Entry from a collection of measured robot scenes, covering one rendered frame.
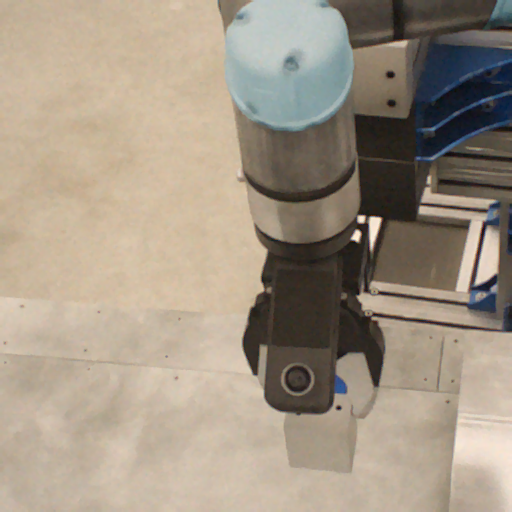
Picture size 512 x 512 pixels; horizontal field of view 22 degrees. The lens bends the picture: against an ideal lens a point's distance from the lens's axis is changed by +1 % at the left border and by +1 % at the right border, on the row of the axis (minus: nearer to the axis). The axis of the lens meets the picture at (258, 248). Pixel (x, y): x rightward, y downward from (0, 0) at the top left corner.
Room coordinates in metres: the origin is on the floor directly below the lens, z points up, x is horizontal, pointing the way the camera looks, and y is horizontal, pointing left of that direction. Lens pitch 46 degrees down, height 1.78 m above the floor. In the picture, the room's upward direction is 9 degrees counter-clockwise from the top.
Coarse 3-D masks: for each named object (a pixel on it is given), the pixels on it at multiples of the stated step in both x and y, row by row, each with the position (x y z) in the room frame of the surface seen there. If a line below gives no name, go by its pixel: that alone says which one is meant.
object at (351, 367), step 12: (348, 360) 0.60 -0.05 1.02; (360, 360) 0.60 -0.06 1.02; (336, 372) 0.60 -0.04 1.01; (348, 372) 0.60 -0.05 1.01; (360, 372) 0.60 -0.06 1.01; (348, 384) 0.60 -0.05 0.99; (360, 384) 0.60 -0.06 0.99; (372, 384) 0.60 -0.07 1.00; (348, 396) 0.60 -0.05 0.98; (360, 396) 0.60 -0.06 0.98; (372, 396) 0.60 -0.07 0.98; (360, 408) 0.60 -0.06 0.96
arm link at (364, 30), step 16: (224, 0) 0.72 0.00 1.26; (240, 0) 0.70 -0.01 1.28; (336, 0) 0.70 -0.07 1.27; (352, 0) 0.70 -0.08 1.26; (368, 0) 0.70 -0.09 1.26; (384, 0) 0.70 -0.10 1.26; (224, 16) 0.71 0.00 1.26; (352, 16) 0.70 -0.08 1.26; (368, 16) 0.70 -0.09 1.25; (384, 16) 0.70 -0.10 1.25; (224, 32) 0.70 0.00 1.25; (352, 32) 0.70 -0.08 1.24; (368, 32) 0.70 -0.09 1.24; (384, 32) 0.70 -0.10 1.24; (352, 48) 0.71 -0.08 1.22
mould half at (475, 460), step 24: (480, 336) 0.71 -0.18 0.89; (504, 336) 0.71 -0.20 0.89; (480, 360) 0.69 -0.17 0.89; (504, 360) 0.68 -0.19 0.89; (480, 384) 0.66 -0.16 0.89; (504, 384) 0.66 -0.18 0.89; (480, 408) 0.64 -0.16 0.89; (504, 408) 0.63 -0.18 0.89; (456, 432) 0.62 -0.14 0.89; (480, 432) 0.62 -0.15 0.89; (504, 432) 0.61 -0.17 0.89; (456, 456) 0.60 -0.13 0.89; (480, 456) 0.60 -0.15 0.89; (504, 456) 0.59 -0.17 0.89; (456, 480) 0.58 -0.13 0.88; (480, 480) 0.57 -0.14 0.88; (504, 480) 0.57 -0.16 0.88; (456, 504) 0.56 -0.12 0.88; (480, 504) 0.55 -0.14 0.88; (504, 504) 0.55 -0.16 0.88
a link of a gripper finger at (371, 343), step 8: (360, 320) 0.61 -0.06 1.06; (368, 320) 0.60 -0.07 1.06; (360, 328) 0.60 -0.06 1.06; (368, 328) 0.60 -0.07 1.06; (376, 328) 0.61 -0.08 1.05; (360, 336) 0.60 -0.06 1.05; (368, 336) 0.60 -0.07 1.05; (376, 336) 0.60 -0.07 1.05; (360, 344) 0.60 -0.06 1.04; (368, 344) 0.60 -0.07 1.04; (376, 344) 0.60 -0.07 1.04; (384, 344) 0.60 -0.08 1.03; (352, 352) 0.60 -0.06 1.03; (360, 352) 0.60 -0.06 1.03; (368, 352) 0.60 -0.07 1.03; (376, 352) 0.60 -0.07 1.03; (384, 352) 0.60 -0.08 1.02; (368, 360) 0.60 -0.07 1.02; (376, 360) 0.60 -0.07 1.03; (368, 368) 0.60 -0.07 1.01; (376, 368) 0.60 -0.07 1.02; (376, 376) 0.60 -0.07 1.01; (376, 384) 0.60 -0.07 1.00
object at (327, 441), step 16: (336, 384) 0.64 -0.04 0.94; (336, 400) 0.62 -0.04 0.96; (288, 416) 0.61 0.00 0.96; (304, 416) 0.61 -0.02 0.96; (320, 416) 0.60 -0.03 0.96; (336, 416) 0.60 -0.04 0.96; (352, 416) 0.61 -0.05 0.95; (288, 432) 0.60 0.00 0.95; (304, 432) 0.59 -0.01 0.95; (320, 432) 0.59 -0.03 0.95; (336, 432) 0.59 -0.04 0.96; (352, 432) 0.60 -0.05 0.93; (288, 448) 0.60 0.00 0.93; (304, 448) 0.59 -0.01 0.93; (320, 448) 0.59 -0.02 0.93; (336, 448) 0.59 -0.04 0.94; (352, 448) 0.60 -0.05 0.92; (288, 464) 0.60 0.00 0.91; (304, 464) 0.60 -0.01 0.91; (320, 464) 0.59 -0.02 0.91; (336, 464) 0.59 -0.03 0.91; (352, 464) 0.59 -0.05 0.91
